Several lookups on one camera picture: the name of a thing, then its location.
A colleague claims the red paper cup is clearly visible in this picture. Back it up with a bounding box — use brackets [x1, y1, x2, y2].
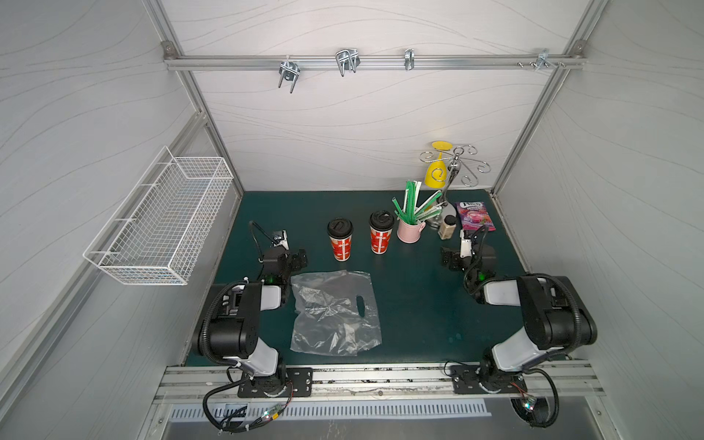
[369, 210, 395, 255]
[326, 217, 354, 262]

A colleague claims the clear plastic carrier bag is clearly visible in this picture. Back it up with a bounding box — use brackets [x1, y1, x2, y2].
[291, 271, 382, 357]

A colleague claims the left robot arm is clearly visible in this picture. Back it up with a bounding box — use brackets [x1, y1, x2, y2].
[194, 246, 308, 384]

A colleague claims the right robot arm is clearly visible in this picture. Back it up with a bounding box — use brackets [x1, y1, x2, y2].
[440, 247, 598, 392]

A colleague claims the small brown bottle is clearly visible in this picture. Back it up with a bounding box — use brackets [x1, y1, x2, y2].
[438, 214, 458, 240]

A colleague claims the pink snack packet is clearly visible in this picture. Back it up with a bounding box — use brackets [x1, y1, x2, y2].
[456, 202, 496, 232]

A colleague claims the pink straw holder cup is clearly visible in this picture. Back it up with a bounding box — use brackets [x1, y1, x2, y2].
[397, 219, 426, 244]

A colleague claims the green straws bundle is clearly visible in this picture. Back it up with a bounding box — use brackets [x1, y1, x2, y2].
[392, 181, 442, 226]

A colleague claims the yellow hanging cup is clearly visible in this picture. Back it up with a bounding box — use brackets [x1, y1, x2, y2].
[420, 140, 453, 190]

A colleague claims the metal spiral cup stand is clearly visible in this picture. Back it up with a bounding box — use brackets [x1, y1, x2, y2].
[425, 144, 491, 228]

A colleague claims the metal u-bolt hook left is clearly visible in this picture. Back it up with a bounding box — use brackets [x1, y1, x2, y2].
[278, 60, 301, 94]

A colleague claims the metal u-bolt hook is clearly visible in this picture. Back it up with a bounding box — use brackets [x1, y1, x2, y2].
[335, 48, 360, 77]
[278, 60, 301, 94]

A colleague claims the metal u-bolt hook middle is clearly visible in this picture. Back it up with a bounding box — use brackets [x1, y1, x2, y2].
[335, 48, 360, 77]

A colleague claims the small metal clip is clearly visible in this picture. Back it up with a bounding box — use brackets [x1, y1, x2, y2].
[404, 49, 415, 72]

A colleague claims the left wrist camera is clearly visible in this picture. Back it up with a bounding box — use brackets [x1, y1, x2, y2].
[272, 230, 290, 250]

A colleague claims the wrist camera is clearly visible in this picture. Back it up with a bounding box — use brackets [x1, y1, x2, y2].
[459, 229, 474, 259]
[272, 230, 290, 250]

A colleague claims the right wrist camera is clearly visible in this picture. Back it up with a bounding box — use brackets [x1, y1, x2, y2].
[459, 229, 474, 259]

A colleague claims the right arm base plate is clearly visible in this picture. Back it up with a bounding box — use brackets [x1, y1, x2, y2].
[444, 363, 528, 395]

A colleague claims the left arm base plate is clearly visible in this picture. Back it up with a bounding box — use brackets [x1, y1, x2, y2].
[238, 367, 314, 399]

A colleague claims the white wire basket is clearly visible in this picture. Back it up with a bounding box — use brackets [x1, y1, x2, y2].
[82, 147, 233, 286]

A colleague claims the white slotted cable duct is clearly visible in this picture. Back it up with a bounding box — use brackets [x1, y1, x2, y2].
[169, 399, 492, 423]

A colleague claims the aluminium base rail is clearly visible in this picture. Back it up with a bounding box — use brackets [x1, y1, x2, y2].
[153, 360, 606, 404]

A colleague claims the metal bracket hook right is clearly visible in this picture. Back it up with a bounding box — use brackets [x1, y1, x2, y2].
[517, 51, 566, 72]

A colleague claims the horizontal aluminium rail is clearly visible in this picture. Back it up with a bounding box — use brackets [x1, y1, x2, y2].
[165, 52, 587, 72]

